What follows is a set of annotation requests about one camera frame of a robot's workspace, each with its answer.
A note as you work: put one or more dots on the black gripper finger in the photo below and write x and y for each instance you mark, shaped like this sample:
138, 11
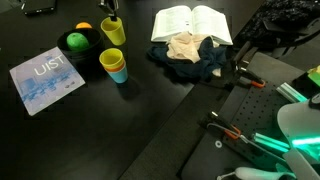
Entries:
104, 6
114, 13

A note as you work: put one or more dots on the yellow-green plastic cup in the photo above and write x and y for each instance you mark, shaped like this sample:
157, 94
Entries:
115, 33

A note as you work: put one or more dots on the yellow plastic cup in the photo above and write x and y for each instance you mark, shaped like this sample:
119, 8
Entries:
111, 57

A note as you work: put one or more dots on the orange plastic cup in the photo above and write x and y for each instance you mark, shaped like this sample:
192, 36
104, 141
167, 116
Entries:
117, 69

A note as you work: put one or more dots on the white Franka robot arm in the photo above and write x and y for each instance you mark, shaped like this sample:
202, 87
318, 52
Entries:
296, 123

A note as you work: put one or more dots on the orange fruit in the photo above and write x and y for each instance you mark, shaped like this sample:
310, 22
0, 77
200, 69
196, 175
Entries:
83, 25

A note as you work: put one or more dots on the black bowl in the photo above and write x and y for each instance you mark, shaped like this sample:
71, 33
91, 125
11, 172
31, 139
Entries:
95, 38

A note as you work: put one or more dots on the green ball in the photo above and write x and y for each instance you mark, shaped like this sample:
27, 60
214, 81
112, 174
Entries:
77, 41

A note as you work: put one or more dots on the blue plastic cup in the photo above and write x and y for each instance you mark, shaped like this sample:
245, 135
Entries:
119, 76

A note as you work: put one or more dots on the black flat device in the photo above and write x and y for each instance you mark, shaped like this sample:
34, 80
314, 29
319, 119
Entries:
38, 6

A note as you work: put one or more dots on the beige cloth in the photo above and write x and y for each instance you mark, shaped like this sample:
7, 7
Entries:
181, 46

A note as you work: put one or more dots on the open white book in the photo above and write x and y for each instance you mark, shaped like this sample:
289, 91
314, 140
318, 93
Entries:
206, 21

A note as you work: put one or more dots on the UIST booklet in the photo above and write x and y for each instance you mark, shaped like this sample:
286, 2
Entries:
46, 81

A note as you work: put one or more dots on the navy blue cloth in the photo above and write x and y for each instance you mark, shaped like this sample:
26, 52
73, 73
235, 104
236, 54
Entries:
203, 65

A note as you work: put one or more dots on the black orange clamp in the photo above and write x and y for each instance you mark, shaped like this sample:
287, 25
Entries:
226, 128
250, 79

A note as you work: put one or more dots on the small metal washer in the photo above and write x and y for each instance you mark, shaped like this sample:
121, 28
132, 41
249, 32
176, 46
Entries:
218, 144

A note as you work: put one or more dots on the black fleece jacket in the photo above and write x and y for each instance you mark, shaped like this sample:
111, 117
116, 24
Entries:
283, 13

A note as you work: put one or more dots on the black perforated board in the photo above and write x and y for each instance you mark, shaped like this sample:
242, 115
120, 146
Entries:
263, 106

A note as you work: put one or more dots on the green box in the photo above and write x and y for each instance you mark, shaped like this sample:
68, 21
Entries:
315, 76

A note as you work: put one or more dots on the aluminium rail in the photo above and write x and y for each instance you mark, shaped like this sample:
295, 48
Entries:
290, 92
270, 142

